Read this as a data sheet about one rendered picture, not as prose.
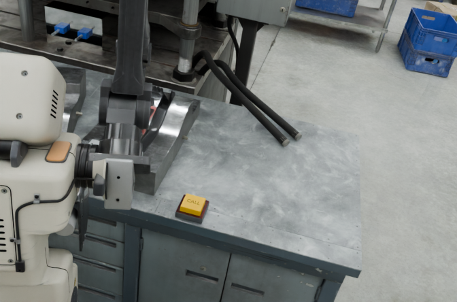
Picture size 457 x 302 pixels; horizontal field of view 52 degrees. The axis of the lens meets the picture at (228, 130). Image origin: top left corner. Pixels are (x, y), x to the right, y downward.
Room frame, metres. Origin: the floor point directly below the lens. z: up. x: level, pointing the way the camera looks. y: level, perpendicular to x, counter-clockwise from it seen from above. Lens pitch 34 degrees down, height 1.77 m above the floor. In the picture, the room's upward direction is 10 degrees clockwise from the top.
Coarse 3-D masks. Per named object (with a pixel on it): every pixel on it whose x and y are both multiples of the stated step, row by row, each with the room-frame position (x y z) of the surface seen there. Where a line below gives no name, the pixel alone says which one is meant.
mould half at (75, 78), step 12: (60, 72) 1.47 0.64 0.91; (72, 72) 1.49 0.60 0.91; (84, 72) 1.51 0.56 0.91; (72, 84) 1.41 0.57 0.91; (84, 84) 1.50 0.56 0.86; (72, 96) 1.39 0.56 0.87; (84, 96) 1.49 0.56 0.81; (72, 108) 1.28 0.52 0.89; (72, 120) 1.27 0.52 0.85; (72, 132) 1.26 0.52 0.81
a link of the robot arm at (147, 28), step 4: (148, 24) 1.05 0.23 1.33; (144, 28) 1.01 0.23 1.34; (148, 28) 1.04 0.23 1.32; (144, 32) 1.01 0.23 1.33; (148, 32) 1.04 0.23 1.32; (144, 36) 1.02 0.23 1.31; (148, 36) 1.03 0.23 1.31; (144, 40) 1.02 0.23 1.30; (148, 40) 1.03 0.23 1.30; (144, 44) 1.03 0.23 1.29; (148, 44) 1.04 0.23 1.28; (144, 48) 1.03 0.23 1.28; (144, 52) 1.04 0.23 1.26; (144, 56) 1.04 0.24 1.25; (144, 60) 1.05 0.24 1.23
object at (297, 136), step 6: (246, 96) 1.63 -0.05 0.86; (252, 96) 1.62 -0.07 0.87; (252, 102) 1.61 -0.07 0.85; (258, 102) 1.59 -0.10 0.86; (264, 108) 1.57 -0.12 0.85; (270, 108) 1.57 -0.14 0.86; (270, 114) 1.55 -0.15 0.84; (276, 114) 1.55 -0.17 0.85; (276, 120) 1.53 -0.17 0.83; (282, 120) 1.52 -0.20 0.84; (282, 126) 1.51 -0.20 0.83; (288, 126) 1.50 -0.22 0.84; (288, 132) 1.48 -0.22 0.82; (294, 132) 1.48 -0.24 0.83; (294, 138) 1.46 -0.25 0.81; (300, 138) 1.48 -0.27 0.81
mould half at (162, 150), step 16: (160, 96) 1.39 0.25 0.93; (176, 96) 1.41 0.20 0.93; (176, 112) 1.32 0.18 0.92; (192, 112) 1.44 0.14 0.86; (96, 128) 1.21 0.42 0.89; (160, 128) 1.26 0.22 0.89; (176, 128) 1.27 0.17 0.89; (160, 144) 1.18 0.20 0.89; (176, 144) 1.24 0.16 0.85; (160, 160) 1.10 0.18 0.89; (144, 176) 1.04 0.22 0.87; (160, 176) 1.09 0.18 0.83; (144, 192) 1.04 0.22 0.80
